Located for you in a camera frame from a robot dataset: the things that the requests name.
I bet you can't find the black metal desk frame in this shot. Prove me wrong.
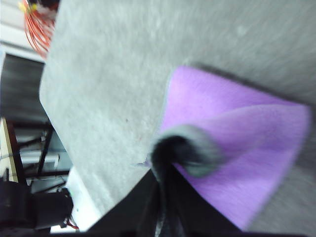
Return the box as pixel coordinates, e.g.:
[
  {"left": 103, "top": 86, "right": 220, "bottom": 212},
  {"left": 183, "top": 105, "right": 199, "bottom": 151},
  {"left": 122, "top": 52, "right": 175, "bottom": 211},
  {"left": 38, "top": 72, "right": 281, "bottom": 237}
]
[{"left": 4, "top": 118, "right": 71, "bottom": 190}]

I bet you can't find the black machine block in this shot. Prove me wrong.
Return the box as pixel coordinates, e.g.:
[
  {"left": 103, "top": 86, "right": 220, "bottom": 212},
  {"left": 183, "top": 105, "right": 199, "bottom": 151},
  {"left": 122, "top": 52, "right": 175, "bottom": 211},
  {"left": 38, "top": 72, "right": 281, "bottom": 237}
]
[{"left": 0, "top": 179, "right": 79, "bottom": 234}]

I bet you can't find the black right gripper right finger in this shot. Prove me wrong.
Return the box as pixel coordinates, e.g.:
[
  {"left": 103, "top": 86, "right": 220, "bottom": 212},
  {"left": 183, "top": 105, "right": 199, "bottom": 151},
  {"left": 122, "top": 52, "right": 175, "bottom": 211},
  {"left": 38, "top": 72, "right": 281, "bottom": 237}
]
[{"left": 170, "top": 164, "right": 244, "bottom": 233}]

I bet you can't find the orange cable bundle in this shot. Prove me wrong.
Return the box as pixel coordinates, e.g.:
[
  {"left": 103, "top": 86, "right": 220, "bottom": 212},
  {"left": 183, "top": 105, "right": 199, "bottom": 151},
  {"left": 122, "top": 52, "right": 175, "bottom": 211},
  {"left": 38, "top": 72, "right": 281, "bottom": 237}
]
[{"left": 17, "top": 0, "right": 57, "bottom": 59}]

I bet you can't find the purple towel with grey hem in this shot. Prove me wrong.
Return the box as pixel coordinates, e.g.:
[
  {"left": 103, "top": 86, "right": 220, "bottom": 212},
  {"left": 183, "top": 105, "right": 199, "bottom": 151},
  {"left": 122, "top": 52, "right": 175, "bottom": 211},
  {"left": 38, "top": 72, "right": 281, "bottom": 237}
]
[{"left": 132, "top": 65, "right": 313, "bottom": 237}]

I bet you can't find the dark flat panel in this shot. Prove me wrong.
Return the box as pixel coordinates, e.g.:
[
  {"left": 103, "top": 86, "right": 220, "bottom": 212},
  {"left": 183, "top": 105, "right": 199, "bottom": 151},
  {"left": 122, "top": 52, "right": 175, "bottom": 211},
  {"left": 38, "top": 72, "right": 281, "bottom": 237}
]
[{"left": 0, "top": 53, "right": 49, "bottom": 123}]

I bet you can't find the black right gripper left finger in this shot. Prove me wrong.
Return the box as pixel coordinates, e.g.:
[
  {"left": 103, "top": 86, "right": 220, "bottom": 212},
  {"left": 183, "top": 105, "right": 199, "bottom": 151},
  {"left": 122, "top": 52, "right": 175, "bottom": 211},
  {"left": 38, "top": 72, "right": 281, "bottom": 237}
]
[{"left": 86, "top": 169, "right": 161, "bottom": 233}]

